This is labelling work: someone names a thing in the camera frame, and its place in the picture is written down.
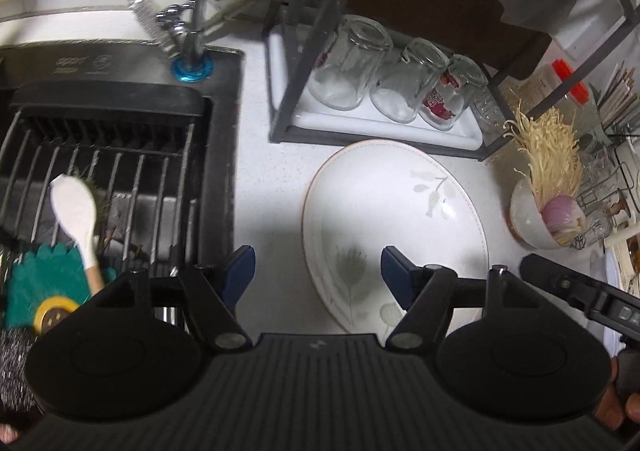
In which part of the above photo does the grey ceramic bowl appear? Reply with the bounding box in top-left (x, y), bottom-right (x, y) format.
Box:
top-left (509, 178), bottom-right (576, 250)

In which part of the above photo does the cut crystal glass cup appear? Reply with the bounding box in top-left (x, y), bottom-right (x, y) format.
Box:
top-left (580, 211), bottom-right (613, 247)

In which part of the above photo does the enoki mushroom bunch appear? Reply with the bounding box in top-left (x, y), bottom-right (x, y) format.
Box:
top-left (502, 101), bottom-right (585, 212)

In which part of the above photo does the brown wooden cutting board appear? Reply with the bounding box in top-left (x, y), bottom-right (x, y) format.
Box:
top-left (215, 0), bottom-right (553, 79)

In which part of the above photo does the black kitchen sink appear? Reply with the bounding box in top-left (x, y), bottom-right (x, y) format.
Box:
top-left (0, 45), bottom-right (246, 332)

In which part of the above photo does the white leaf-print plate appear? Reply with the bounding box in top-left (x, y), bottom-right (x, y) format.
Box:
top-left (301, 140), bottom-right (490, 336)

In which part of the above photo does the black sink drain rack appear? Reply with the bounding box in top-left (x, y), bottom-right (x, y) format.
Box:
top-left (0, 81), bottom-right (216, 322)

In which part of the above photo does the halved red onion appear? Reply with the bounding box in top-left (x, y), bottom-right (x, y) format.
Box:
top-left (541, 195), bottom-right (586, 237)

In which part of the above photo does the small cut crystal glass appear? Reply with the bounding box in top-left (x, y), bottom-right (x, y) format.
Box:
top-left (472, 86), bottom-right (506, 134)

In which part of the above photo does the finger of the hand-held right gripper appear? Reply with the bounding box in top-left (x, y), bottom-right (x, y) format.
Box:
top-left (520, 253), bottom-right (640, 348)

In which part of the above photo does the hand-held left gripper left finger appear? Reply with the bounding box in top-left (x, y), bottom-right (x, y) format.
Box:
top-left (107, 245), bottom-right (257, 353)

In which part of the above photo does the red-print drinking glass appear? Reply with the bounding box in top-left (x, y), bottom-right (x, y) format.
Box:
top-left (419, 54), bottom-right (488, 132)

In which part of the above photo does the steel wool scrubber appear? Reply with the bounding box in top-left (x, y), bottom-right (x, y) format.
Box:
top-left (0, 328), bottom-right (43, 414)

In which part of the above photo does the plastic jar with red lid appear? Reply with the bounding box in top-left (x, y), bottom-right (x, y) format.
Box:
top-left (500, 58), bottom-right (601, 142)

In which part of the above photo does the bottle brush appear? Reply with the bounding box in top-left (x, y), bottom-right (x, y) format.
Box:
top-left (129, 0), bottom-right (178, 54)

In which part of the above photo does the white rice paddle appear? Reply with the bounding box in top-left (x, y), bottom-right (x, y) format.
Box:
top-left (50, 174), bottom-right (106, 293)

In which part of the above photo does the chrome faucet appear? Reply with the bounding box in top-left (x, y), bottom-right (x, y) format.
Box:
top-left (155, 0), bottom-right (213, 82)

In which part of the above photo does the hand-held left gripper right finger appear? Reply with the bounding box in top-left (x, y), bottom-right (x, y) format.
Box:
top-left (381, 245), bottom-right (540, 352)

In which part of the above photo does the white drain tray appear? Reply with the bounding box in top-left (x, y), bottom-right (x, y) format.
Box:
top-left (265, 28), bottom-right (483, 149)

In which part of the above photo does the wire glass holder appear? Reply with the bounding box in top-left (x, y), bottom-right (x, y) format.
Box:
top-left (575, 141), bottom-right (633, 249)

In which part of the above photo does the person's right hand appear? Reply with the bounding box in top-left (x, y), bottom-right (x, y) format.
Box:
top-left (595, 348), bottom-right (640, 438)

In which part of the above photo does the bundle of chopsticks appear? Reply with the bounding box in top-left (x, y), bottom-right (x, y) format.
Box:
top-left (597, 61), bottom-right (640, 132)

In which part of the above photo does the clear drinking glass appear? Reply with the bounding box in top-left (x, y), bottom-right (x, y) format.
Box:
top-left (370, 38), bottom-right (451, 124)
top-left (307, 15), bottom-right (394, 111)

